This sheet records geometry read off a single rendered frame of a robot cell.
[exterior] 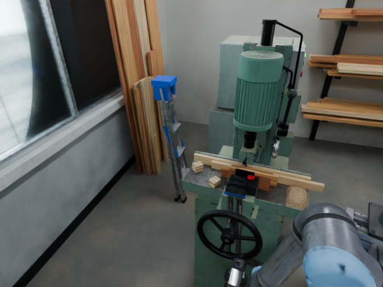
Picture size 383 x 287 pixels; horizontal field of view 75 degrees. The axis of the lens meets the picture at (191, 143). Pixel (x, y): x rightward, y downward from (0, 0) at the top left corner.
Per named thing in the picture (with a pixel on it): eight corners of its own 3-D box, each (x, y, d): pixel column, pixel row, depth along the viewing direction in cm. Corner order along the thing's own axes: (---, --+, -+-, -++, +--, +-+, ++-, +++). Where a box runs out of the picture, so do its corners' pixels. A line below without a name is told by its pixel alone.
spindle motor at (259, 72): (228, 128, 111) (235, 56, 95) (237, 114, 125) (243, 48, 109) (269, 135, 105) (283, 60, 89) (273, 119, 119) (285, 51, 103)
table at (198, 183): (174, 201, 122) (173, 192, 118) (195, 167, 146) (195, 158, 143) (306, 238, 103) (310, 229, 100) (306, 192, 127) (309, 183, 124)
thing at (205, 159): (194, 162, 140) (194, 154, 137) (195, 160, 142) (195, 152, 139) (308, 187, 121) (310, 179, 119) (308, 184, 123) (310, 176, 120)
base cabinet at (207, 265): (192, 285, 170) (193, 211, 133) (216, 222, 216) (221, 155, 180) (260, 311, 156) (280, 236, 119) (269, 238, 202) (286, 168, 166)
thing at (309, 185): (211, 168, 135) (211, 162, 133) (212, 165, 137) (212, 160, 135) (322, 192, 118) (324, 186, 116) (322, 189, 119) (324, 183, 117)
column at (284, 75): (230, 165, 153) (242, 41, 116) (237, 148, 171) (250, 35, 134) (267, 174, 146) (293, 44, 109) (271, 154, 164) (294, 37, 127)
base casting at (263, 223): (194, 210, 134) (194, 198, 129) (221, 155, 180) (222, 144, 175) (280, 235, 120) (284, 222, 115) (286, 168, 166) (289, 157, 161)
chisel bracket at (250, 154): (237, 165, 123) (239, 150, 118) (243, 150, 134) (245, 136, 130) (253, 168, 121) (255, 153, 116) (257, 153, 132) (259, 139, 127)
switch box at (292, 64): (285, 83, 127) (292, 50, 119) (286, 78, 135) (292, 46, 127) (298, 84, 125) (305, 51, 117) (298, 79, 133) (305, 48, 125)
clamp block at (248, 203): (219, 209, 113) (220, 194, 108) (226, 191, 124) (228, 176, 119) (252, 218, 108) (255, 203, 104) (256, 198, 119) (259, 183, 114)
